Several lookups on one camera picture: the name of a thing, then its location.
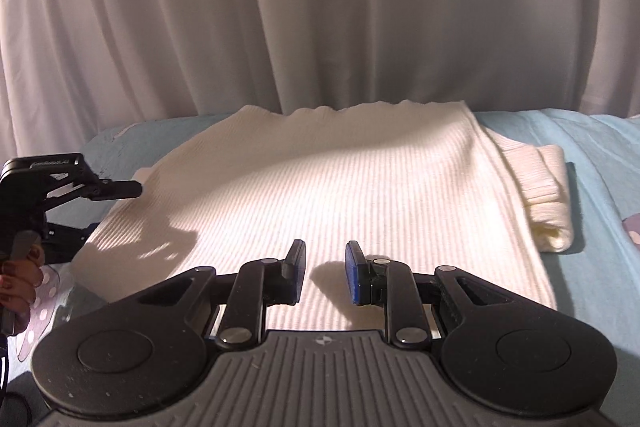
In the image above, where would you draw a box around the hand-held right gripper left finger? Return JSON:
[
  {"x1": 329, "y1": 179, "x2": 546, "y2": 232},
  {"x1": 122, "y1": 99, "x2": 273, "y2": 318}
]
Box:
[{"x1": 135, "y1": 239, "x2": 307, "y2": 350}]

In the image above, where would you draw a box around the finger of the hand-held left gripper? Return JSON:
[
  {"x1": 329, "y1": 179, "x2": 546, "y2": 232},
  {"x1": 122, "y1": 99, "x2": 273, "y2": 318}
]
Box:
[
  {"x1": 44, "y1": 222, "x2": 101, "y2": 266},
  {"x1": 90, "y1": 179, "x2": 144, "y2": 202}
]

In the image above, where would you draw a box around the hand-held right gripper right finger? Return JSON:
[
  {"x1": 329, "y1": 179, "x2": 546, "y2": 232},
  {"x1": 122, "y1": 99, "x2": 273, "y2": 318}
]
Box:
[{"x1": 345, "y1": 241, "x2": 512, "y2": 350}]

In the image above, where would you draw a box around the white ribbed knit sweater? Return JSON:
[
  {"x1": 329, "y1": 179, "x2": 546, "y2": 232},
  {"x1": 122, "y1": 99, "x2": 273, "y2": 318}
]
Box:
[{"x1": 72, "y1": 101, "x2": 577, "y2": 334}]

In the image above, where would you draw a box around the person's left hand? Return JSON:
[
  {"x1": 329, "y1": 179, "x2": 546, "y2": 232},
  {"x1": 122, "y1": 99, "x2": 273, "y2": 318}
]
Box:
[{"x1": 0, "y1": 246, "x2": 46, "y2": 309}]

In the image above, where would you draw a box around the light blue printed bedsheet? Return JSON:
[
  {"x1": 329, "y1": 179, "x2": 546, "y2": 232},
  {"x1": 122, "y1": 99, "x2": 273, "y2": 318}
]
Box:
[{"x1": 0, "y1": 107, "x2": 640, "y2": 380}]

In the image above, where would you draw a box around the white curtain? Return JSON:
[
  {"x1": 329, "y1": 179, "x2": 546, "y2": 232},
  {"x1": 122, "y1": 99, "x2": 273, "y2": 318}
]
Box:
[{"x1": 0, "y1": 0, "x2": 640, "y2": 154}]

